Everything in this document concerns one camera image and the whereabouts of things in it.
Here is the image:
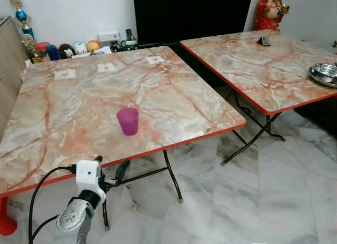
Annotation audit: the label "red seated idol statue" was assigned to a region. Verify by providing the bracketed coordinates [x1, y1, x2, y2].
[255, 0, 291, 32]

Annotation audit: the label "blue cylinder container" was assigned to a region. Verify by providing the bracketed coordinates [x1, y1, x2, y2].
[46, 44, 61, 61]

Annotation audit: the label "white paper label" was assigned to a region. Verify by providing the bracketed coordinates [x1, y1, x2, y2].
[97, 63, 117, 73]
[145, 55, 165, 65]
[54, 69, 77, 80]

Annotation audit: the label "white wall socket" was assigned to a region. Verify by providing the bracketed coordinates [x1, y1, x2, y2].
[98, 32, 121, 43]

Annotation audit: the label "orange round toy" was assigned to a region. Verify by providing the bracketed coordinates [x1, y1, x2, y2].
[87, 40, 101, 53]

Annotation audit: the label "white round toy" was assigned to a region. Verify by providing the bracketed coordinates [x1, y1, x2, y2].
[74, 42, 87, 55]

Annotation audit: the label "stainless steel bowl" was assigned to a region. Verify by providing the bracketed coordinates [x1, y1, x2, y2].
[314, 63, 337, 80]

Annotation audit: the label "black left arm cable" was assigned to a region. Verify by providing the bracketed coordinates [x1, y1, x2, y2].
[28, 165, 77, 244]

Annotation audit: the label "light wooden cabinet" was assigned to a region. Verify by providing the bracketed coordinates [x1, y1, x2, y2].
[0, 17, 28, 140]

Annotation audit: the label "stainless steel plate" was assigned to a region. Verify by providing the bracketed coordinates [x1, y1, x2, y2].
[309, 65, 337, 89]

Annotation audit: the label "black round toy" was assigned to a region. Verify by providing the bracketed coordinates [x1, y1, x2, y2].
[59, 43, 75, 59]

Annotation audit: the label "black metal table leg frame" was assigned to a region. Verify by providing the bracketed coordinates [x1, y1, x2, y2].
[100, 149, 184, 231]
[221, 91, 286, 166]

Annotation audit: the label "red plastic stool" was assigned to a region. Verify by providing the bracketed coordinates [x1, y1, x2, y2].
[0, 197, 17, 237]

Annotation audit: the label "purple plastic cup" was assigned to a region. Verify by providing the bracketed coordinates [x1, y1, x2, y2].
[116, 107, 140, 136]

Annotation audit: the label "small gold trophy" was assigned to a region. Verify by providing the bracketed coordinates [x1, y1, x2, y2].
[21, 34, 43, 64]

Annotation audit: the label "green white mug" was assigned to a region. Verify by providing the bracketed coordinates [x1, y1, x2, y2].
[121, 39, 138, 50]

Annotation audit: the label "white loose papers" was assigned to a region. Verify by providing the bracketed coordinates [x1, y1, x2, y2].
[71, 47, 114, 58]

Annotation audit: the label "tall blue gold trophy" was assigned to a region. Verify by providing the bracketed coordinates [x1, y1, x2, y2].
[7, 0, 35, 39]

